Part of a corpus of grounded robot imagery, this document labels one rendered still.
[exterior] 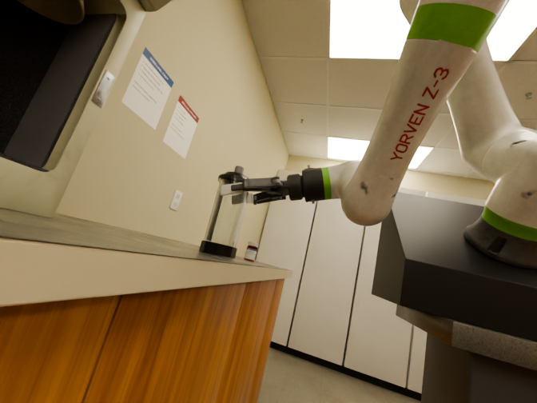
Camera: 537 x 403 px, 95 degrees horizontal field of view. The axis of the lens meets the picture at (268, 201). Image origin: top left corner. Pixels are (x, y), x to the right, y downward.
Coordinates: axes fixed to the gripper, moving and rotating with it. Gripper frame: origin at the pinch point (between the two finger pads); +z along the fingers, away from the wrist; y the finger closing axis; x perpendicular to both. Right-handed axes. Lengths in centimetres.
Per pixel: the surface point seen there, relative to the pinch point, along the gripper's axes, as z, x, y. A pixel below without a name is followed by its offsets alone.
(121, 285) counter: -5, 24, 46
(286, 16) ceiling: -20, -154, -65
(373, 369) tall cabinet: -66, 123, -244
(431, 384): -45, 50, -5
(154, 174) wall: 53, -29, -35
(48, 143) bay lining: 22.3, -0.9, 36.1
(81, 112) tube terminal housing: 19.0, -8.4, 34.0
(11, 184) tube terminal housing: 21.7, 8.4, 40.2
